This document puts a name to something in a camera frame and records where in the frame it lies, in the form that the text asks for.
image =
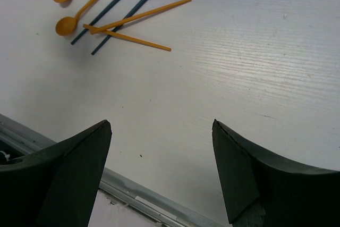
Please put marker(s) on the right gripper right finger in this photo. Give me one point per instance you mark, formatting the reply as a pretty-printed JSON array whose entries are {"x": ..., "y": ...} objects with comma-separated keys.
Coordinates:
[{"x": 262, "y": 188}]

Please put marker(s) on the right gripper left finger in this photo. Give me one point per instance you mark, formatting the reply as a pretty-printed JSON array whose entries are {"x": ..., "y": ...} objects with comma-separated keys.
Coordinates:
[{"x": 56, "y": 186}]

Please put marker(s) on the orange chopstick lower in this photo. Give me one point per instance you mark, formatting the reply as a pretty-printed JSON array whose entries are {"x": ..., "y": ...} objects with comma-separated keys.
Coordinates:
[{"x": 136, "y": 40}]

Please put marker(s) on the orange chopstick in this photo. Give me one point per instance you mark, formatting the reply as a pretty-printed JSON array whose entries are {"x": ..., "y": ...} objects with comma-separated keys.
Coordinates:
[
  {"x": 136, "y": 40},
  {"x": 167, "y": 7}
]

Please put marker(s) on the dark blue chopstick right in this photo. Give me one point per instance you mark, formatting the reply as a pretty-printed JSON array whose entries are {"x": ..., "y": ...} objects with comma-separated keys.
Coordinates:
[{"x": 130, "y": 14}]

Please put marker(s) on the dark blue chopstick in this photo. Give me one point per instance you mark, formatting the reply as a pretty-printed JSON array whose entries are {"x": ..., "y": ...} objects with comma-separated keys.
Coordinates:
[
  {"x": 106, "y": 10},
  {"x": 130, "y": 14}
]

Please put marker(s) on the dark blue chopstick left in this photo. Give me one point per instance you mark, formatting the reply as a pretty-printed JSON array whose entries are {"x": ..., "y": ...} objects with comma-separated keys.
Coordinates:
[{"x": 106, "y": 10}]

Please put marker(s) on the orange chopstick upper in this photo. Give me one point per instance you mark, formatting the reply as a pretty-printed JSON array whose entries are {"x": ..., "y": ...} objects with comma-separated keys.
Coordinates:
[{"x": 167, "y": 7}]

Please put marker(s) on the aluminium table frame rail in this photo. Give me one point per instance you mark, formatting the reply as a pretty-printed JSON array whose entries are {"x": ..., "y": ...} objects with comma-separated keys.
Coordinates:
[{"x": 119, "y": 188}]

